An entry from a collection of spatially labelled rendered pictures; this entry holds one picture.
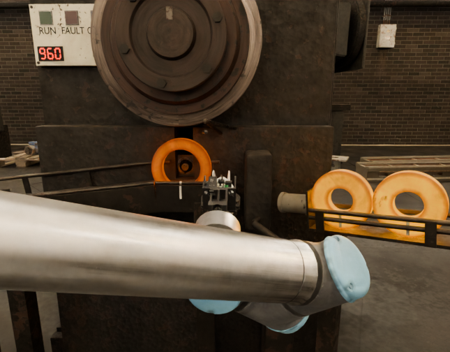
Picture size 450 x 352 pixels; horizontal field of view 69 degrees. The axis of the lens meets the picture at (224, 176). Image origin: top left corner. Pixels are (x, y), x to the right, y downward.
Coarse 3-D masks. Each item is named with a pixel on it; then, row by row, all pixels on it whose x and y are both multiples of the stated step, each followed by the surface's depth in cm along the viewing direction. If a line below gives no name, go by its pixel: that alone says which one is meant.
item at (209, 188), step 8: (208, 184) 70; (216, 184) 72; (224, 184) 72; (208, 192) 70; (216, 192) 68; (224, 192) 68; (208, 200) 70; (216, 200) 69; (224, 200) 69; (232, 200) 70; (208, 208) 64; (216, 208) 66; (224, 208) 64; (232, 208) 71
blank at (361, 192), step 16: (336, 176) 84; (352, 176) 81; (320, 192) 87; (352, 192) 82; (368, 192) 80; (320, 208) 88; (336, 208) 87; (352, 208) 83; (368, 208) 80; (336, 224) 86; (352, 224) 83
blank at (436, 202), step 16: (400, 176) 75; (416, 176) 73; (384, 192) 78; (400, 192) 76; (416, 192) 74; (432, 192) 72; (384, 208) 78; (432, 208) 72; (448, 208) 71; (416, 224) 75
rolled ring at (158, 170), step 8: (168, 144) 99; (176, 144) 98; (184, 144) 98; (192, 144) 98; (160, 152) 99; (168, 152) 99; (192, 152) 99; (200, 152) 99; (152, 160) 100; (160, 160) 100; (200, 160) 99; (208, 160) 99; (152, 168) 101; (160, 168) 100; (200, 168) 100; (208, 168) 100; (160, 176) 101; (200, 176) 100; (208, 176) 100
